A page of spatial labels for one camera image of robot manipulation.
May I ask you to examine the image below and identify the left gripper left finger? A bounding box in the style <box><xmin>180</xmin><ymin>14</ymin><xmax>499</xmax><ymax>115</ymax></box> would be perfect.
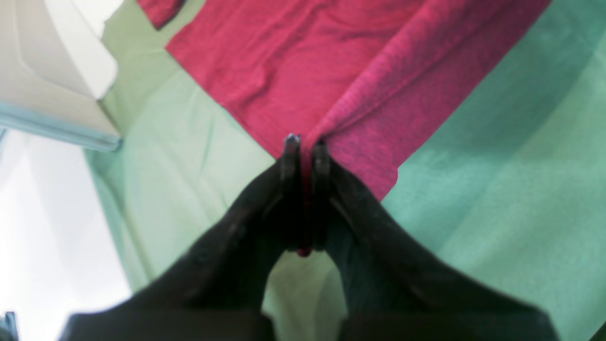
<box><xmin>60</xmin><ymin>135</ymin><xmax>303</xmax><ymax>341</ymax></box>

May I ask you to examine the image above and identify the green table cloth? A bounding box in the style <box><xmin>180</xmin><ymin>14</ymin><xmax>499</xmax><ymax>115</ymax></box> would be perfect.
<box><xmin>86</xmin><ymin>0</ymin><xmax>606</xmax><ymax>341</ymax></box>

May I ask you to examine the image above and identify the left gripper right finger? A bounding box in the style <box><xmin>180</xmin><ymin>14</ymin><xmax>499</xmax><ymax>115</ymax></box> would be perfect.
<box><xmin>310</xmin><ymin>142</ymin><xmax>558</xmax><ymax>341</ymax></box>

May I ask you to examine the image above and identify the white chair right side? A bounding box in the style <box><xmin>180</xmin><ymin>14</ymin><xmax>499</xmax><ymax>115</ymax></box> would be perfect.
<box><xmin>0</xmin><ymin>0</ymin><xmax>122</xmax><ymax>151</ymax></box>

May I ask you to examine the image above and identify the red long-sleeve T-shirt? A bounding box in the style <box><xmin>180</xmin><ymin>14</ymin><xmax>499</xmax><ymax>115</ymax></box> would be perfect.
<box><xmin>136</xmin><ymin>0</ymin><xmax>553</xmax><ymax>257</ymax></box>

